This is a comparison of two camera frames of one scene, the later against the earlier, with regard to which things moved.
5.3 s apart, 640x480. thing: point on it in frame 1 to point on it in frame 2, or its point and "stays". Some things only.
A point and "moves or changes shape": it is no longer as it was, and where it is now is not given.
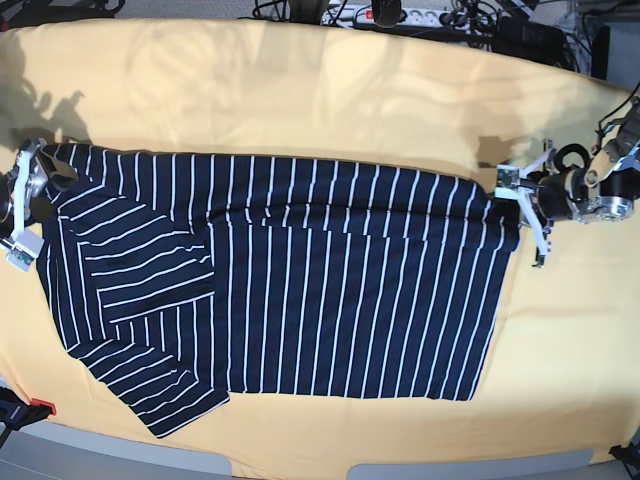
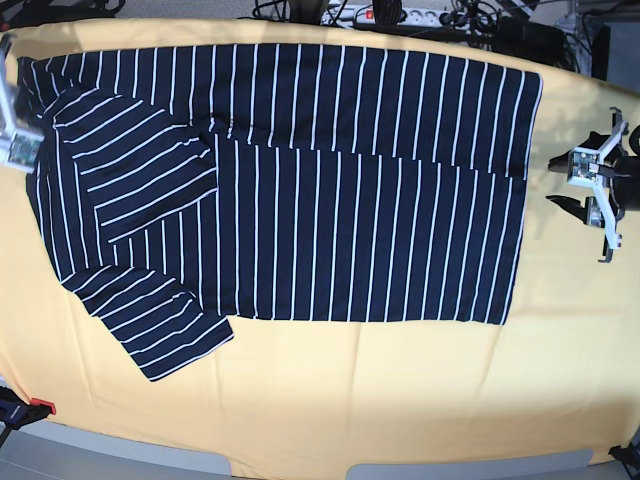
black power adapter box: (527, 38) stays
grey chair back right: (482, 469) stays
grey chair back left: (49, 451) stays
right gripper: (553, 194) to (610, 164)
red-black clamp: (16, 414) stays
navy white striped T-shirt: (179, 277) moves or changes shape
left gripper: (26, 180) to (8, 116)
